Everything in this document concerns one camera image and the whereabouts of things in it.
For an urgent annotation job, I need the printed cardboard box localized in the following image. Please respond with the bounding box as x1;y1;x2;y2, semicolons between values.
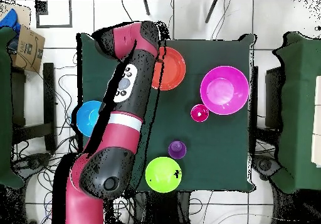
11;24;46;73

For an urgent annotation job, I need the white box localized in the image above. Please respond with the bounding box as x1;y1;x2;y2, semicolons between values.
311;75;321;168

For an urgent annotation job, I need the purple cup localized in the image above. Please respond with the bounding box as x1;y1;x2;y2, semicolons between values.
167;140;187;160

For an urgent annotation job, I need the blue bag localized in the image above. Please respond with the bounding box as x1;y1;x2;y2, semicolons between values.
0;8;21;38

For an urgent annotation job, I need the large blue bowl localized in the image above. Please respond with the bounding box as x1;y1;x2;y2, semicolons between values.
76;100;103;138

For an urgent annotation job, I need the black metal stand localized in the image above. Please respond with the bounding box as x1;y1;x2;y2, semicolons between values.
11;62;57;152
250;65;284;134

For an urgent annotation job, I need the green cloth covered table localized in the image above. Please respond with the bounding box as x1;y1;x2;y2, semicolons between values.
273;31;321;194
0;26;26;189

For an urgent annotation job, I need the red cup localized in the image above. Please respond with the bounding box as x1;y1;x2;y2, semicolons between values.
190;104;210;123

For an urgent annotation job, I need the dark green tablecloth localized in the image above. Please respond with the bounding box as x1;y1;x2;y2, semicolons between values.
76;32;256;193

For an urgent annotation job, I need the black floor cable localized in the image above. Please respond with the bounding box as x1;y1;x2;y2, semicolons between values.
121;0;134;21

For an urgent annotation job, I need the large pink bowl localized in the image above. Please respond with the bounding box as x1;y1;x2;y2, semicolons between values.
199;65;250;116

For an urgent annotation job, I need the green bowl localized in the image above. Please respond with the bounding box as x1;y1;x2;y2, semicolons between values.
144;156;183;194

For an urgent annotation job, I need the tangle of floor cables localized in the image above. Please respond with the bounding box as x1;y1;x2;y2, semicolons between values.
14;53;141;224

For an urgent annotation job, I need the orange bowl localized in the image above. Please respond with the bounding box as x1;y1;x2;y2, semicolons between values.
150;46;187;92

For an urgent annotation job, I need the grey chair leg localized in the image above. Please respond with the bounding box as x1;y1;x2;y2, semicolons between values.
204;0;219;24
142;0;151;16

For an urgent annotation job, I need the black pedestal foot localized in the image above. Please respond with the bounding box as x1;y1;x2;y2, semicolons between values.
12;152;52;177
251;153;282;181

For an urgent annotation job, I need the plain cardboard box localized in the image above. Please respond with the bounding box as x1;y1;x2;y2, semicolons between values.
0;3;32;29

